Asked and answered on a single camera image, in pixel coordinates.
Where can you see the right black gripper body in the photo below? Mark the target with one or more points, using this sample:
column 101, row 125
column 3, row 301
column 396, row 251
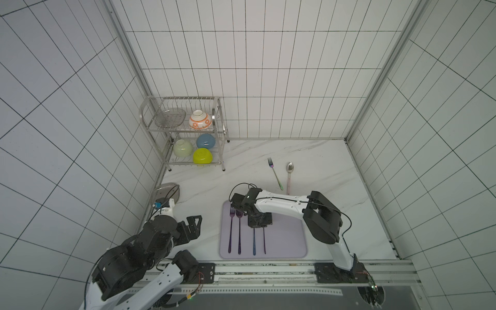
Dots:
column 258, row 220

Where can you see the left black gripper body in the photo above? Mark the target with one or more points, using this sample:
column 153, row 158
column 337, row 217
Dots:
column 183, row 237

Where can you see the dark purple spoon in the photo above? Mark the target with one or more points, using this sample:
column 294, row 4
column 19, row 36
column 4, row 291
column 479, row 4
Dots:
column 239, row 215

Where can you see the dark purple fork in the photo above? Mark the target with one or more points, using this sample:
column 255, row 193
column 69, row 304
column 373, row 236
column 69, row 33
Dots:
column 232, row 215

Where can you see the blue fork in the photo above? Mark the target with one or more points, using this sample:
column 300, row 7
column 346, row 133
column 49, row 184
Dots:
column 254, row 242

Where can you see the rainbow fork green handle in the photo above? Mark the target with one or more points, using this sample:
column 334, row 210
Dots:
column 271, row 165

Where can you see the silver spoon pink handle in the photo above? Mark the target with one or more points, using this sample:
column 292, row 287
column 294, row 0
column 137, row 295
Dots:
column 289, row 168

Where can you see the purple magenta spoon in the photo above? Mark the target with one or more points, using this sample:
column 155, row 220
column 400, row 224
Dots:
column 264, row 240

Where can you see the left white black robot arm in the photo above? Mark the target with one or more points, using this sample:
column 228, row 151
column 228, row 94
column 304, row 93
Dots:
column 119, row 268

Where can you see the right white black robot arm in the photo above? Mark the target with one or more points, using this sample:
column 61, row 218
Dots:
column 324, row 222

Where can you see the grey glass plate on table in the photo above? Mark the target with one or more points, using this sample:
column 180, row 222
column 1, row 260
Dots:
column 166, row 191

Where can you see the lilac rectangular placemat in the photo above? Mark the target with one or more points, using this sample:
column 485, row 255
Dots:
column 285, row 238

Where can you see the lime green bowl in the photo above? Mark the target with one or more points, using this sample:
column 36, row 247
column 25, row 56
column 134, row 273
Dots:
column 202, row 156

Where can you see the blue bowl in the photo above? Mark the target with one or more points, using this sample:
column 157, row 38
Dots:
column 206, row 141

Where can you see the pale green bowl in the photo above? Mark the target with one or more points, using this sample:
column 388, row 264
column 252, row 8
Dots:
column 182, row 148

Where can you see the steel two-tier dish rack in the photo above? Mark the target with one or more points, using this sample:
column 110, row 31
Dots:
column 164, row 139

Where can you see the white orange patterned bowl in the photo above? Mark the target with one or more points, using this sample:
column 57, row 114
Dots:
column 200, row 120

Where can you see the clear glass plate in rack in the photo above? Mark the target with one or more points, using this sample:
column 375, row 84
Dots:
column 170, row 118

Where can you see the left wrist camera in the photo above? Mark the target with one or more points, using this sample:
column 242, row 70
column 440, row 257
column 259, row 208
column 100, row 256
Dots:
column 165, row 207

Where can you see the aluminium mounting rail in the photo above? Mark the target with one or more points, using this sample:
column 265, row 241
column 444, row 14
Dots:
column 287, row 276

